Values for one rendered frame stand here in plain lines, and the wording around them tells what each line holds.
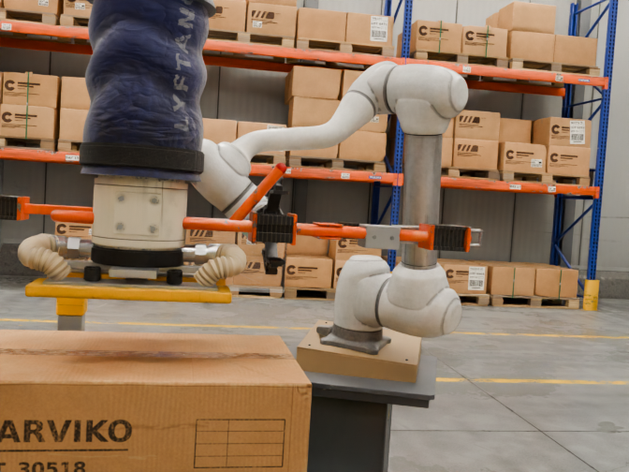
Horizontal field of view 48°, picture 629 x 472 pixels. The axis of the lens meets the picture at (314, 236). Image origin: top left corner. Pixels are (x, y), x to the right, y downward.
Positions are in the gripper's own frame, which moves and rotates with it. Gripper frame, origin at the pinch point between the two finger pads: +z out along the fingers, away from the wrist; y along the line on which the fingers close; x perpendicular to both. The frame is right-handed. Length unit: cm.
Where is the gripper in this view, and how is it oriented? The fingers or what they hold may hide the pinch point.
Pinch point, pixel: (278, 227)
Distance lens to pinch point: 138.4
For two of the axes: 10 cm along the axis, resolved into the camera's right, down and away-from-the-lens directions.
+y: -0.6, 10.0, 0.6
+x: -9.8, -0.5, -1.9
